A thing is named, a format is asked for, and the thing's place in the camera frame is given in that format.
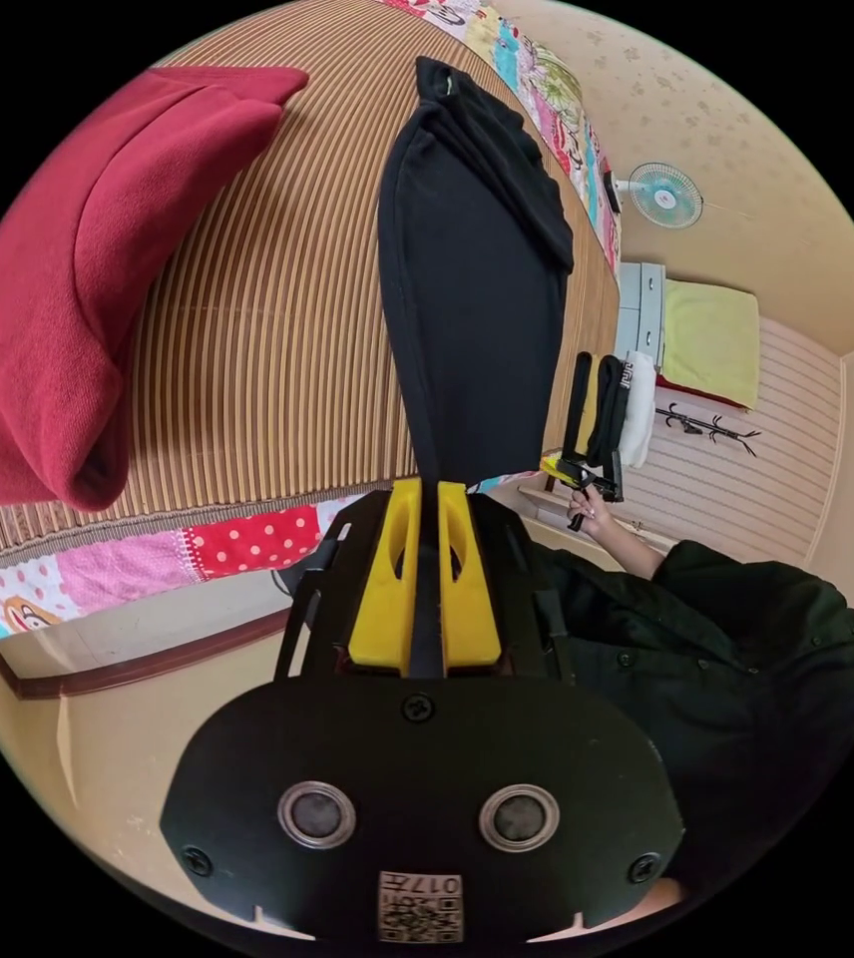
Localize bed with woven mat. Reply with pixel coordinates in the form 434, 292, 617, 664
0, 0, 623, 702

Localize person's left hand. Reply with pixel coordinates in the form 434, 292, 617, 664
640, 876, 691, 916

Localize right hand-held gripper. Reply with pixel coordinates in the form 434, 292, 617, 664
540, 447, 627, 534

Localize black long sleeve shirt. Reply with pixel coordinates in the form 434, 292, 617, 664
375, 55, 576, 670

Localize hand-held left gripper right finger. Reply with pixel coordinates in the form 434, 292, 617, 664
437, 481, 504, 670

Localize white drawer cupboard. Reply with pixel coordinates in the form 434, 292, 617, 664
615, 261, 669, 369

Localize black coat rack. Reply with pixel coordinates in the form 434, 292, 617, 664
654, 402, 763, 459

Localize wall fan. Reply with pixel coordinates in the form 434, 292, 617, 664
603, 161, 705, 232

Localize yellow blanket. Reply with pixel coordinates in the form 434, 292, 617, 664
654, 278, 762, 413

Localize person's body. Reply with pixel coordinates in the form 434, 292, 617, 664
524, 505, 854, 911

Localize person's right hand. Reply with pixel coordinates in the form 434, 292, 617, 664
567, 486, 617, 546

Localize person's right forearm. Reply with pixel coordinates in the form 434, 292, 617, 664
597, 520, 671, 582

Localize red sweater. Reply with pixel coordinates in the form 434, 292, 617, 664
0, 65, 311, 518

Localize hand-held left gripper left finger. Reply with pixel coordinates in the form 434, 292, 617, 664
347, 478, 424, 669

